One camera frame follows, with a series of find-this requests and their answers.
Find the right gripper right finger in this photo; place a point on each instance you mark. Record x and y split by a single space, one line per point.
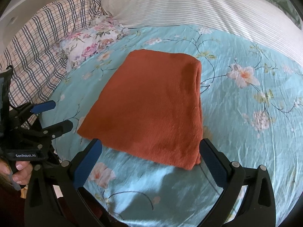
258 205

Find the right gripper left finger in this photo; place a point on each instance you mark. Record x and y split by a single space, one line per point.
42 207

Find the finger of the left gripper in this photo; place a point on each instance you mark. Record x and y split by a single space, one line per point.
59 129
43 107

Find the light blue floral bedsheet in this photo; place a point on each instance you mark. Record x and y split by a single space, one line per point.
252 111

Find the pink floral pillowcase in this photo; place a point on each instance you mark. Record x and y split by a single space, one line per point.
81 44

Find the plaid checked blanket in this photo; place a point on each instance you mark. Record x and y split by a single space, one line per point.
37 67

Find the person left hand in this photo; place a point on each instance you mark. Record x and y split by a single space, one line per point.
21 177

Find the white striped duvet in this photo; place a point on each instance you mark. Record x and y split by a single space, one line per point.
256 20

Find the rust orange knit sweater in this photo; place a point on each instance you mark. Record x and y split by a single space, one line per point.
151 108

